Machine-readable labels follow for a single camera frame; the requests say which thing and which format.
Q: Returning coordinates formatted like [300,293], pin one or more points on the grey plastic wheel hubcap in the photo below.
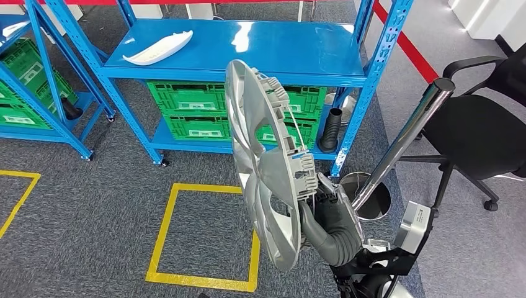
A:
[267,177]

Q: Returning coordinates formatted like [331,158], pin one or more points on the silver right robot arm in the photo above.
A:
[345,251]

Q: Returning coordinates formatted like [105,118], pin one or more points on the blue metal shelf rack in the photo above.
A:
[287,45]
[41,138]

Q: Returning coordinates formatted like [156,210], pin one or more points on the white plastic trim part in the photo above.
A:
[14,28]
[158,49]

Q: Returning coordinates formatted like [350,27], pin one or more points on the green plastic crate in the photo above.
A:
[197,129]
[185,98]
[28,74]
[306,103]
[306,133]
[18,120]

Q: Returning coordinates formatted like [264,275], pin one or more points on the black ribbed rubber bellows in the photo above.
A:
[330,131]

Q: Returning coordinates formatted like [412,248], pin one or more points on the black ribbed tube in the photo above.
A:
[72,110]

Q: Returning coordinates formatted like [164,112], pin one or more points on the black office chair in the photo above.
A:
[472,135]

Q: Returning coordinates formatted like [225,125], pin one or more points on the chrome stanchion post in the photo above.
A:
[402,142]

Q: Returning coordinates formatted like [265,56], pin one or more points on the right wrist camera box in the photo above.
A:
[413,226]

